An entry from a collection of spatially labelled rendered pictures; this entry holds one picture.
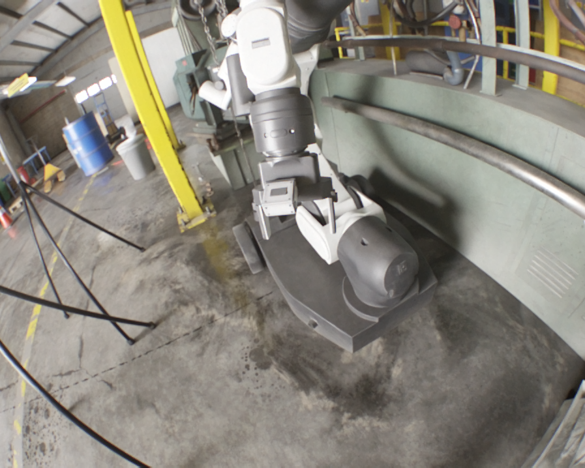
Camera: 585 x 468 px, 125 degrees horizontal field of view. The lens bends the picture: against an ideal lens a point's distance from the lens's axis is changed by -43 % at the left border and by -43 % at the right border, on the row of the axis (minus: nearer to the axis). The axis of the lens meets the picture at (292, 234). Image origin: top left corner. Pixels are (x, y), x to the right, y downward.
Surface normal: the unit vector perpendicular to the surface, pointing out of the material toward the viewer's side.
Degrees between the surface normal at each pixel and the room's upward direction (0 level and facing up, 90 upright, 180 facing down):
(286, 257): 0
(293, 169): 72
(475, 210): 90
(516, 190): 90
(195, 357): 0
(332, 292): 0
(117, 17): 90
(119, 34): 90
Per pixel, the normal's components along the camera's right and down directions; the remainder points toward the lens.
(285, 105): 0.18, 0.36
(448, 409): -0.21, -0.74
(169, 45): 0.44, 0.51
